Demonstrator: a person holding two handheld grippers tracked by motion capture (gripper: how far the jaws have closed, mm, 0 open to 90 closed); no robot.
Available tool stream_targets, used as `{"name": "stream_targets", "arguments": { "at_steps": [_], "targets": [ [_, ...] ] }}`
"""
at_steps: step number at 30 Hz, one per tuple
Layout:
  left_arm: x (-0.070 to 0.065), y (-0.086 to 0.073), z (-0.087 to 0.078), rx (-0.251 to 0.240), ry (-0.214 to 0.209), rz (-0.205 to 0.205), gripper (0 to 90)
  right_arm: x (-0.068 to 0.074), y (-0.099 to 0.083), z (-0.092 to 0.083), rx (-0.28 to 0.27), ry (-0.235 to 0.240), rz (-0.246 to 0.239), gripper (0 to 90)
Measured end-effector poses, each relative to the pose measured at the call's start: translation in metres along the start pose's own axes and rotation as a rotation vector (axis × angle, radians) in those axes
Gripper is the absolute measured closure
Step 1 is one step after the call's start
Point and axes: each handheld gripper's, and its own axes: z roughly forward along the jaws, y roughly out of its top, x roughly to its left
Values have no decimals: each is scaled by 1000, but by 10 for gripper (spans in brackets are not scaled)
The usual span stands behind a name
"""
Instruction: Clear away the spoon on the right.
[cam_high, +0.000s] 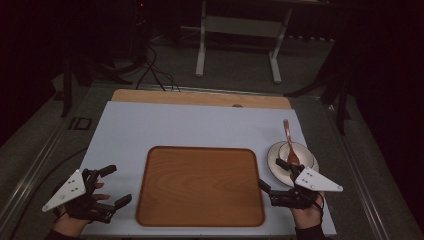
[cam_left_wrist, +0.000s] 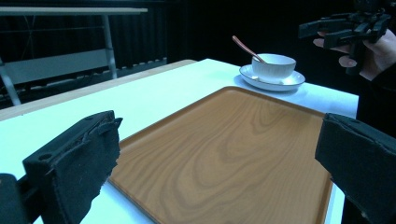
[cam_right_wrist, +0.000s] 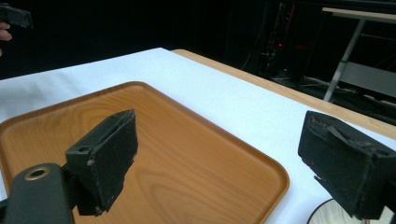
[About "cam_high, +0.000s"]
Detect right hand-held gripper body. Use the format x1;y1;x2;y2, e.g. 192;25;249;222
269;166;344;210

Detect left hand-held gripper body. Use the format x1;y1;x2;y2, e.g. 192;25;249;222
42;168;116;224

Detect white plate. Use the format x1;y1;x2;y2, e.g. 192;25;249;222
266;140;320;188

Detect copper spoon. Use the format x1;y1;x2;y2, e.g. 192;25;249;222
282;119;302;168

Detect small white bowl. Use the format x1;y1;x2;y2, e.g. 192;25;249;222
278;142;316;170

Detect person's left hand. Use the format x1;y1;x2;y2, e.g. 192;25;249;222
52;181;111;237

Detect person's right hand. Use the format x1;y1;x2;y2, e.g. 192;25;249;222
290;191;325;230

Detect black floor box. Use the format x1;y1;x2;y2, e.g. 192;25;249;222
68;116;93;131

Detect wooden tray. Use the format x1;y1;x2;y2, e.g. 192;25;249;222
135;145;266;228

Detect black metal stand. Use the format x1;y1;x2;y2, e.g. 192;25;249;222
284;33;353;136
53;39;93;118

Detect white table mat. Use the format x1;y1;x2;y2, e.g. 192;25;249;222
79;100;338;238

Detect black cables on floor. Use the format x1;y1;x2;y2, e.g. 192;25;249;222
93;44;182;93

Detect white metal desk frame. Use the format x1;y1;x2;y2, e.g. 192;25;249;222
195;0;321;85

